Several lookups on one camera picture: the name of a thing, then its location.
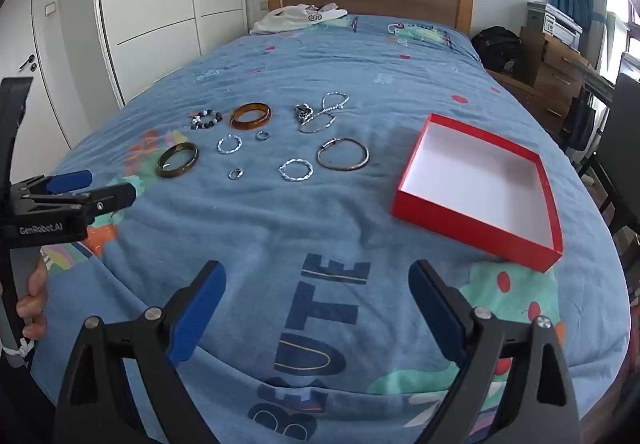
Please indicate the grey metal bangle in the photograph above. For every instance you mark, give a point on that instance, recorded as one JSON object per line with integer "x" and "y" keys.
{"x": 343, "y": 154}

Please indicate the dark silver crumpled pendant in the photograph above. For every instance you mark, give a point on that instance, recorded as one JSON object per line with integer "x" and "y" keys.
{"x": 303, "y": 112}

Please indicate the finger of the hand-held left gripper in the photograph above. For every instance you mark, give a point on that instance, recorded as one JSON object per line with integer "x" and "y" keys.
{"x": 70, "y": 180}
{"x": 110, "y": 200}

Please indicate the person's left hand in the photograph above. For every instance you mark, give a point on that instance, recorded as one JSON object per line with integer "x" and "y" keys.
{"x": 32, "y": 296}

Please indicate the dark hanging bag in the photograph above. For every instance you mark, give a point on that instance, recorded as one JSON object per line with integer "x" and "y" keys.
{"x": 580, "y": 123}

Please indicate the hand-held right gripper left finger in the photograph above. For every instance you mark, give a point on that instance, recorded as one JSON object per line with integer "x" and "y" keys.
{"x": 197, "y": 314}

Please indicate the white garment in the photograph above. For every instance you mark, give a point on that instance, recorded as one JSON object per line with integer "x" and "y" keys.
{"x": 295, "y": 18}

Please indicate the black backpack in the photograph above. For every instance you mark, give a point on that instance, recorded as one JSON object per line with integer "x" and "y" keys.
{"x": 497, "y": 48}

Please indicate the large twisted silver hoop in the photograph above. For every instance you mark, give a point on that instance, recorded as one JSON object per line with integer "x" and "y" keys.
{"x": 296, "y": 170}

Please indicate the dark olive bangle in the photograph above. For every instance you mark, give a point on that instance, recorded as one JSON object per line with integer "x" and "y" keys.
{"x": 177, "y": 159}

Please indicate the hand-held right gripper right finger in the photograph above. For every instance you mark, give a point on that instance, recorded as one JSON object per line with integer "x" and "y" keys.
{"x": 436, "y": 314}

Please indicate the small twisted silver hoop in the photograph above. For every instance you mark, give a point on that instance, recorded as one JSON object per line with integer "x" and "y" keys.
{"x": 229, "y": 144}

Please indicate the black chair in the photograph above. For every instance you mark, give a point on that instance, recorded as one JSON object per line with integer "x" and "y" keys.
{"x": 620, "y": 123}

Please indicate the blue printed blanket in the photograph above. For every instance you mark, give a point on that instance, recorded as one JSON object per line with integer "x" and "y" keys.
{"x": 320, "y": 234}

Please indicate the wooden drawer cabinet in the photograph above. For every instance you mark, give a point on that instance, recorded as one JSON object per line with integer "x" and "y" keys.
{"x": 555, "y": 68}

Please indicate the amber resin bangle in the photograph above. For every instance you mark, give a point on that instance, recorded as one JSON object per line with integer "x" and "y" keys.
{"x": 250, "y": 116}

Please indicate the red cardboard box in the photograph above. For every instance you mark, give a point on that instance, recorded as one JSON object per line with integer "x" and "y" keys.
{"x": 480, "y": 184}

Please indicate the white light switch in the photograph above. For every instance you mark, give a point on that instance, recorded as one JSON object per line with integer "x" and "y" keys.
{"x": 50, "y": 9}

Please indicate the white printer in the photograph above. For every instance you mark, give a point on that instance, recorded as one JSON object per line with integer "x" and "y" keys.
{"x": 557, "y": 23}

